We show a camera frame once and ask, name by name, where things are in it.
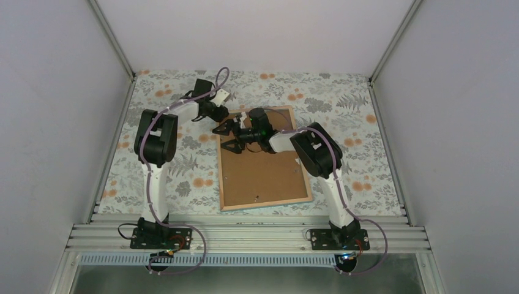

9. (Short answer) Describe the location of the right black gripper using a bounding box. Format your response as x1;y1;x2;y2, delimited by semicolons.
213;119;261;154

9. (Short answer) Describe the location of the brown backing board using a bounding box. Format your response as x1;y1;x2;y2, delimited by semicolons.
219;109;310;208

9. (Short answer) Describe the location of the teal and wood picture frame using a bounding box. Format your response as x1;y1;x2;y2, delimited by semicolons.
215;105;314;212

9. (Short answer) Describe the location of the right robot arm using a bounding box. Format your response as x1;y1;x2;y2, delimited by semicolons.
212;108;364;249

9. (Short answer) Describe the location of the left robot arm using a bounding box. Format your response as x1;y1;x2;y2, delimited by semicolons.
132;79;230;248

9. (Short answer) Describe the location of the floral patterned table mat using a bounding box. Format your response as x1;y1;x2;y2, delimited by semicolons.
99;70;401;216

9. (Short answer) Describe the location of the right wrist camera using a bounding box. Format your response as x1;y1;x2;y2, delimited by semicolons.
233;112;247;129

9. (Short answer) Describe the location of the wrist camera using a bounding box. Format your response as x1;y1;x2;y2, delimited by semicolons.
211;89;231;107
233;112;247;129

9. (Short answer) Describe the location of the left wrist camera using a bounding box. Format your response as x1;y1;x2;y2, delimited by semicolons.
211;89;231;107

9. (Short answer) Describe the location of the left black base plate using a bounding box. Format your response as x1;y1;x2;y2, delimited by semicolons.
130;226;192;250

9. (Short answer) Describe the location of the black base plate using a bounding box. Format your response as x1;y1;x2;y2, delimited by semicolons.
307;228;371;251
130;226;192;250

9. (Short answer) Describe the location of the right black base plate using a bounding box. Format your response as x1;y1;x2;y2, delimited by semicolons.
307;228;371;251

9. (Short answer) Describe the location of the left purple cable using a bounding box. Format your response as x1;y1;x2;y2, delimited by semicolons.
138;67;230;277

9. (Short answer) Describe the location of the aluminium rail base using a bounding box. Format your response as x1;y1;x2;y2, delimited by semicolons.
65;214;431;254

